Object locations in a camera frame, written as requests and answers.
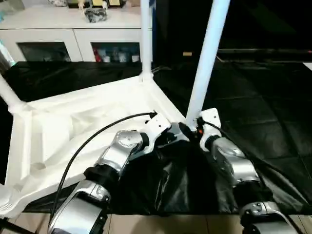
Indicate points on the small tan tag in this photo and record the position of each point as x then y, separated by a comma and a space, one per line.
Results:
187, 53

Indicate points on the white plastic table top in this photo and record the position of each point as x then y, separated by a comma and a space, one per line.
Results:
73, 122

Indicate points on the white cabinet with glass doors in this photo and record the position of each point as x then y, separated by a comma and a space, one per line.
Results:
73, 34

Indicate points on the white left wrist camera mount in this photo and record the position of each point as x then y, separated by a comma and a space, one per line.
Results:
157, 124

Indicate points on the black bundle on cabinet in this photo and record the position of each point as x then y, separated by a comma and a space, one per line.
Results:
95, 15

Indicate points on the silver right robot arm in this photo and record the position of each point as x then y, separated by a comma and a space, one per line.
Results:
234, 158

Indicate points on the black folding table frame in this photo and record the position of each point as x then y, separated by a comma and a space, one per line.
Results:
12, 225

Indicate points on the white cup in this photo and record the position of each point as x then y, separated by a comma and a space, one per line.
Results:
135, 58

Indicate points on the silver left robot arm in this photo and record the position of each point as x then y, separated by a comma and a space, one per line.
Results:
117, 151

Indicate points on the red bottle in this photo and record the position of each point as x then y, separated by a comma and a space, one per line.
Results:
96, 54

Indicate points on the black plastic mat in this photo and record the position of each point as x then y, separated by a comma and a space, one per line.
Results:
256, 122

